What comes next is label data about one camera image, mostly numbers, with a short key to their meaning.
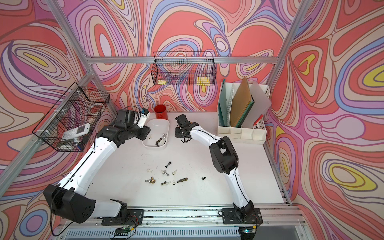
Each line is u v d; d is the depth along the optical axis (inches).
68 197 15.0
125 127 22.6
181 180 33.8
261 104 34.0
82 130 26.6
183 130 33.1
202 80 32.3
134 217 28.6
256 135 40.7
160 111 42.3
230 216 28.7
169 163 36.0
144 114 26.7
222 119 41.6
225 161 22.2
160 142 40.0
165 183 33.0
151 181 33.0
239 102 41.3
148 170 34.9
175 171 34.9
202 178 33.9
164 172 34.2
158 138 41.1
